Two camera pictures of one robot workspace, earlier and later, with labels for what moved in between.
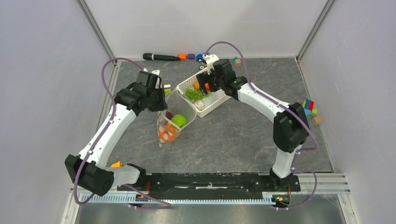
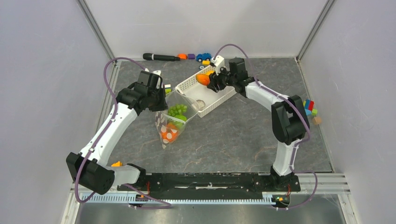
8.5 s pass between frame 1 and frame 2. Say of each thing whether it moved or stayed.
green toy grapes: moved
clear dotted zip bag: stayed
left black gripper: stayed
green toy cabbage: stayed
